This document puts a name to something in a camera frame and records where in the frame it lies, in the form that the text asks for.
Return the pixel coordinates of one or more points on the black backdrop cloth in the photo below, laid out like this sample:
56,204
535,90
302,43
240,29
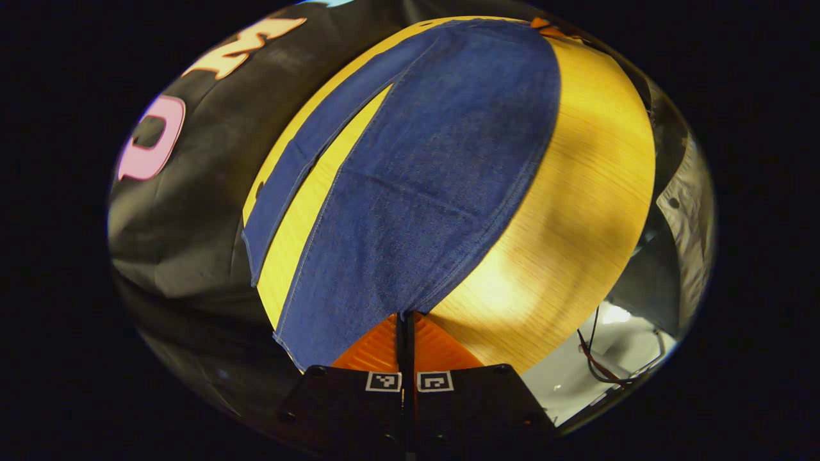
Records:
192,224

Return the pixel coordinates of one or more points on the blue denim jeans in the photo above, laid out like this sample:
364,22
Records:
435,179

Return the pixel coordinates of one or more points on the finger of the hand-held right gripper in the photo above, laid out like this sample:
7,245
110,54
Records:
551,31

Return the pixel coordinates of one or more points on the grey shiny cloth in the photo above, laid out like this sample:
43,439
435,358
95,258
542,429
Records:
688,218

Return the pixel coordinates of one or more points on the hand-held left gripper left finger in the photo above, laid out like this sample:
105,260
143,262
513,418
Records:
359,410

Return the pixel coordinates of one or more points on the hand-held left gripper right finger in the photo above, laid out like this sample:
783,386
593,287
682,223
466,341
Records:
467,410

